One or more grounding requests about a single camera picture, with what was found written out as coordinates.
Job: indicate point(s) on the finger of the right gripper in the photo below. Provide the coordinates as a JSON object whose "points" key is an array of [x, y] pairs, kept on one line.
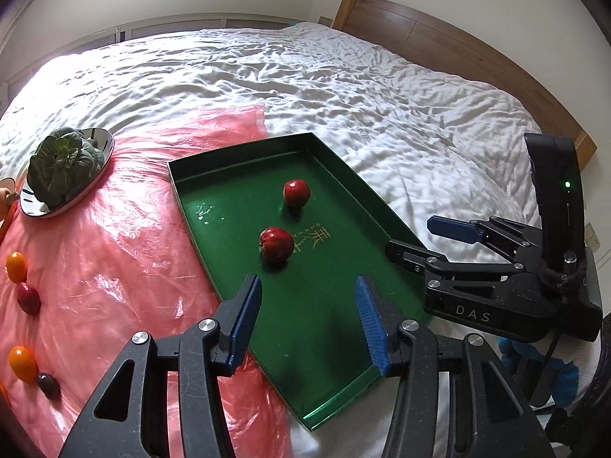
{"points": [[503, 236], [421, 261]]}

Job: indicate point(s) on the green leafy vegetable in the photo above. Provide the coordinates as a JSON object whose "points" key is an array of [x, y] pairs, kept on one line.
{"points": [[63, 164]]}

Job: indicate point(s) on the dark purple plum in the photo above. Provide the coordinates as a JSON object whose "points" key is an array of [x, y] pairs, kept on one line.
{"points": [[48, 385]]}

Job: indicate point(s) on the orange carrot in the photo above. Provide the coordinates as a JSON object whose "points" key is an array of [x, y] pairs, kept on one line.
{"points": [[7, 198]]}

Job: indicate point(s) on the wooden headboard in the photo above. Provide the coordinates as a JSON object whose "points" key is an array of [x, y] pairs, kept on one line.
{"points": [[432, 43]]}

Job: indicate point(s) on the smooth orange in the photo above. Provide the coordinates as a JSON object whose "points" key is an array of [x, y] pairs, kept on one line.
{"points": [[23, 364]]}

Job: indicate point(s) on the pink plastic sheet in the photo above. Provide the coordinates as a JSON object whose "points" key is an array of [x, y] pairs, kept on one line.
{"points": [[119, 262]]}

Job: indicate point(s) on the green rectangular tray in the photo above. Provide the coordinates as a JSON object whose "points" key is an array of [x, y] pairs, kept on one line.
{"points": [[308, 338]]}

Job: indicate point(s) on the orange rimmed plate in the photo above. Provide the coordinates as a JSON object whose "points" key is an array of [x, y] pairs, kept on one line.
{"points": [[5, 223]]}

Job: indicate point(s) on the small orange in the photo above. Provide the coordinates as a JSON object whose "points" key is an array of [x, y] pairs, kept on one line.
{"points": [[16, 267]]}

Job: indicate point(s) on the red apple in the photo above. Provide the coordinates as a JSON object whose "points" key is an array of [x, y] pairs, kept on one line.
{"points": [[296, 193], [28, 299], [276, 244]]}

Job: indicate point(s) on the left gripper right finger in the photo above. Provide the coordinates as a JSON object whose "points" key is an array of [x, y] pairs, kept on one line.
{"points": [[488, 416]]}

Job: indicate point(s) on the striped white plate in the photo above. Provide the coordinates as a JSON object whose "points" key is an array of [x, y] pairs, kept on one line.
{"points": [[37, 209]]}

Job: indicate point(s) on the orange mandarin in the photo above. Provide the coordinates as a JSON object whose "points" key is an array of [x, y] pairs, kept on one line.
{"points": [[4, 394]]}

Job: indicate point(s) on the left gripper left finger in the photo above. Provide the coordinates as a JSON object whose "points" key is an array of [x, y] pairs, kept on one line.
{"points": [[126, 415]]}

